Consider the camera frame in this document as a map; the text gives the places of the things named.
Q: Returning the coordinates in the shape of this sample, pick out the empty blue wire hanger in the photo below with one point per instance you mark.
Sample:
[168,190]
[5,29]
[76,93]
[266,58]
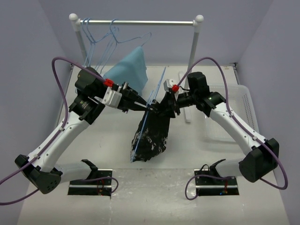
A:
[91,39]

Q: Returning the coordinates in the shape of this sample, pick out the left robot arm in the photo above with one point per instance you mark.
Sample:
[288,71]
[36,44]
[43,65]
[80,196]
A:
[40,166]

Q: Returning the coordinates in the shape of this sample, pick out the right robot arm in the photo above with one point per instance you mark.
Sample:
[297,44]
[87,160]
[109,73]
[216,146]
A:
[261,154]

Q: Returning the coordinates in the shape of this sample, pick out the light blue folded trousers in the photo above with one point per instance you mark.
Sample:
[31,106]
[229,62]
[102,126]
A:
[131,69]

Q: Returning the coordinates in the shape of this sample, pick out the black white patterned trousers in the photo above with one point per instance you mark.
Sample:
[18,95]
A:
[151,136]

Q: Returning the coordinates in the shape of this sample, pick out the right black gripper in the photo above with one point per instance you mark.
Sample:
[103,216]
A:
[168,110]

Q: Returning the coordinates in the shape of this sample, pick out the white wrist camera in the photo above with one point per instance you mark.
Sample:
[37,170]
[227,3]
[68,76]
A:
[111,98]
[170,86]

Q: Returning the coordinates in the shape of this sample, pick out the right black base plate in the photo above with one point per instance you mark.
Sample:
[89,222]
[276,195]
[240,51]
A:
[213,187]

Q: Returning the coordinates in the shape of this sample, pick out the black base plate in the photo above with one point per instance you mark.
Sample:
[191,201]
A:
[101,187]
[213,187]

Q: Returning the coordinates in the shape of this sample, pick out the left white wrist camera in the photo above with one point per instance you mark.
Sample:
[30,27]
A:
[111,98]

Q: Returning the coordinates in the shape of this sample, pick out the white metal clothes rack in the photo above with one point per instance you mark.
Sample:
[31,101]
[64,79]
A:
[84,43]

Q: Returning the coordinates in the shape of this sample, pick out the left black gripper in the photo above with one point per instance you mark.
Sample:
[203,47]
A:
[129,96]

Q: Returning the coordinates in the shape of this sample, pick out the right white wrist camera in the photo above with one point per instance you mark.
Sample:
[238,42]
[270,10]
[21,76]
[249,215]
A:
[170,86]

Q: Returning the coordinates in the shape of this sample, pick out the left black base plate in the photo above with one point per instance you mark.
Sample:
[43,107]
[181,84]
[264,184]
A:
[101,187]

